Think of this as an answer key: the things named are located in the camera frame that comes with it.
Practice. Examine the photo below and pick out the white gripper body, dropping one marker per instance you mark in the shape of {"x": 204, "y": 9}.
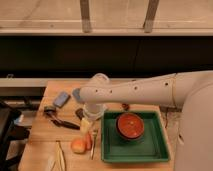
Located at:
{"x": 91, "y": 113}

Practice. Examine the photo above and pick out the red yellow apple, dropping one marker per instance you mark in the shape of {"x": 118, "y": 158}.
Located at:
{"x": 78, "y": 146}

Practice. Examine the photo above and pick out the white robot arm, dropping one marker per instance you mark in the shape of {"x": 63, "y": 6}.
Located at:
{"x": 192, "y": 92}

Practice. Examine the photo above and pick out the black remote control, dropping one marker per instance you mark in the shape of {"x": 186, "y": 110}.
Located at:
{"x": 79, "y": 113}

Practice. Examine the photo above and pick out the metal fork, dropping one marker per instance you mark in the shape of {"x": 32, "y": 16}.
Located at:
{"x": 94, "y": 136}

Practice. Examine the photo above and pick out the orange carrot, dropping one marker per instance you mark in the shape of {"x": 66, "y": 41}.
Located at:
{"x": 88, "y": 141}

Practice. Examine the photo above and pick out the blue rectangular sponge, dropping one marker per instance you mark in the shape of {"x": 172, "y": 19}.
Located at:
{"x": 61, "y": 99}

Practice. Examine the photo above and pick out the red bowl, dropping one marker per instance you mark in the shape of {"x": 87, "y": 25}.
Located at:
{"x": 130, "y": 126}

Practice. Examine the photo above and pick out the pale wooden tongs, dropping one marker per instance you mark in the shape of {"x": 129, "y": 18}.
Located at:
{"x": 57, "y": 160}

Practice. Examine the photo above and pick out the green plastic tray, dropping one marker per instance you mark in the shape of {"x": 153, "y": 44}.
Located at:
{"x": 150, "y": 147}

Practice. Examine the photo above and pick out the black equipment at left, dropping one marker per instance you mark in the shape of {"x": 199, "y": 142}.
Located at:
{"x": 9, "y": 131}

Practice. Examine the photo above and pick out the black handled brush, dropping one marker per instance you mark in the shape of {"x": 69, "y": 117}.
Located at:
{"x": 51, "y": 113}

